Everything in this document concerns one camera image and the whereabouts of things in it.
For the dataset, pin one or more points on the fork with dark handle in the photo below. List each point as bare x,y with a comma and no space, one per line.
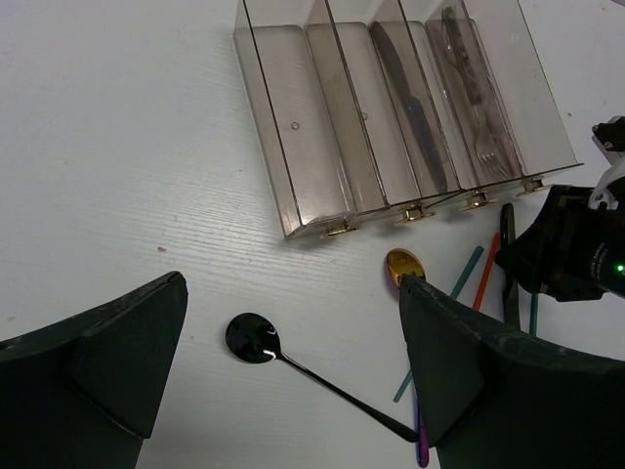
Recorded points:
484,145

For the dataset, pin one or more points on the black knife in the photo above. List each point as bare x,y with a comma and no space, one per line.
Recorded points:
510,292

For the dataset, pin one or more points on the short orange chopstick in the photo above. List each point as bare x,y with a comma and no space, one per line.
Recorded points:
484,280

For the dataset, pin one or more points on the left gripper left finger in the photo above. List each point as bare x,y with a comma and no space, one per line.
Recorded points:
85,392

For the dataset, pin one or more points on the gold spoon purple handle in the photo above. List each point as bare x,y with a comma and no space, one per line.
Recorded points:
422,446

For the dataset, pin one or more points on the iridescent blue knife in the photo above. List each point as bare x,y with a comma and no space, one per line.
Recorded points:
411,105

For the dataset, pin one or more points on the teal chopstick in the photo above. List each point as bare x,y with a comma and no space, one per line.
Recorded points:
533,315
466,273

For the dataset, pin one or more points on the black spoon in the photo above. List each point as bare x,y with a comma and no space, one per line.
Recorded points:
254,339

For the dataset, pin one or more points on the fork with pink handle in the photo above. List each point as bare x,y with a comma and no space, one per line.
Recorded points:
505,148

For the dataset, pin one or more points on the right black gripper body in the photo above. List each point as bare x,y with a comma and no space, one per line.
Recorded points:
571,252

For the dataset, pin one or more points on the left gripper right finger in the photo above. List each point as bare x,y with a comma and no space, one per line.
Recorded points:
493,396

